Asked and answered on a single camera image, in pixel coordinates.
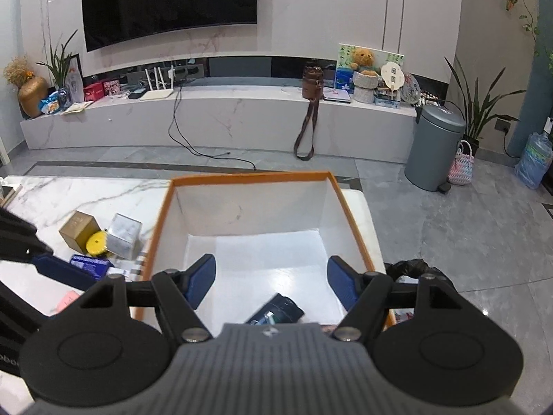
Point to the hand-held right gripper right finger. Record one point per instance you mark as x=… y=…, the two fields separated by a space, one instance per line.
x=341 y=282

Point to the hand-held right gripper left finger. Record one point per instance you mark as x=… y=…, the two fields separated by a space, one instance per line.
x=202 y=277

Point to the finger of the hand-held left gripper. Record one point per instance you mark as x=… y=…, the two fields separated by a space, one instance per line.
x=17 y=311
x=65 y=270

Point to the blue tin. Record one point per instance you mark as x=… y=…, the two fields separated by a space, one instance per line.
x=93 y=264

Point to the small brown cardboard box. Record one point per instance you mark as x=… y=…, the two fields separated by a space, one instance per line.
x=77 y=227

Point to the clear plastic cube box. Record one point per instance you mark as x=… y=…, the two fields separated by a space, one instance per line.
x=123 y=235

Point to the orange-rimmed white box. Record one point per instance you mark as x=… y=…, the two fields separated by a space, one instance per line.
x=259 y=207

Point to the yellow tape measure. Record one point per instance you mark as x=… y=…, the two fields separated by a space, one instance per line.
x=97 y=243

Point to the dark green bottle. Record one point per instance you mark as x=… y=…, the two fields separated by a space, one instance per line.
x=281 y=307

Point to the black plastic bag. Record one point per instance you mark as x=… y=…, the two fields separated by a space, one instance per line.
x=410 y=268

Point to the white marble tv console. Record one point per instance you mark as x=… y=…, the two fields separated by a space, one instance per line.
x=237 y=121

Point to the grey pedal trash can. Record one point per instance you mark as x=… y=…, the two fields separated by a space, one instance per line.
x=432 y=147

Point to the beige booklet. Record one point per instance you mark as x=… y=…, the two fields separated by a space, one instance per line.
x=77 y=108

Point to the pastel woven bag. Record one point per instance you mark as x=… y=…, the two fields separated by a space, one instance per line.
x=461 y=166

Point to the blue snack packet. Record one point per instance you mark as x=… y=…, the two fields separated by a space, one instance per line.
x=54 y=103

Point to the gold vase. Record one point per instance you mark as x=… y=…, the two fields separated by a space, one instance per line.
x=32 y=97

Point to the red box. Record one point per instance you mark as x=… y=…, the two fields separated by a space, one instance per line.
x=94 y=92

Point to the flat white laptop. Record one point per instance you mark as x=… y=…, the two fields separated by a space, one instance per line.
x=337 y=97

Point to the blue tissue box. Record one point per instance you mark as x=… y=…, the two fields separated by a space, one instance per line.
x=386 y=101

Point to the white woven basket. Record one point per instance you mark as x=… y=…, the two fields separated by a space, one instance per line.
x=367 y=80
x=365 y=95

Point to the pink printed box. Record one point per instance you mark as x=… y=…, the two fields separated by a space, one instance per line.
x=113 y=87

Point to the white router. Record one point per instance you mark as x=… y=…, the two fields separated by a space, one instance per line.
x=155 y=94

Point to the black framed picture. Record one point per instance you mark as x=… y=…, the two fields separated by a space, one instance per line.
x=75 y=80

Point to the dried flower bunch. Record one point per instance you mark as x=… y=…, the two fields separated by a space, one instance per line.
x=17 y=71

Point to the patterned round plate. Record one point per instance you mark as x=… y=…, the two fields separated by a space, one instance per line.
x=411 y=88

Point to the slim green plant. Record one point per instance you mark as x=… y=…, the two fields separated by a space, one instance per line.
x=60 y=60

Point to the round white hand fan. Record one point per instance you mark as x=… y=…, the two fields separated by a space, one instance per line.
x=392 y=73

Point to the large potted green plant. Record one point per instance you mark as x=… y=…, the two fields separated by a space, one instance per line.
x=475 y=108

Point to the brown teddy bear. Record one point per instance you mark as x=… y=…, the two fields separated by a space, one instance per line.
x=362 y=59

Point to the blue water jug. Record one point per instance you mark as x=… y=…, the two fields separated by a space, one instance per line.
x=533 y=160

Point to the black flat television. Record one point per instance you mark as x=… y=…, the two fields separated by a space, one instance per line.
x=173 y=0

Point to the hanging green vine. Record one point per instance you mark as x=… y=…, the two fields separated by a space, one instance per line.
x=529 y=21

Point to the wall socket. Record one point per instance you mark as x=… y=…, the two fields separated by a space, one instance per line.
x=502 y=124

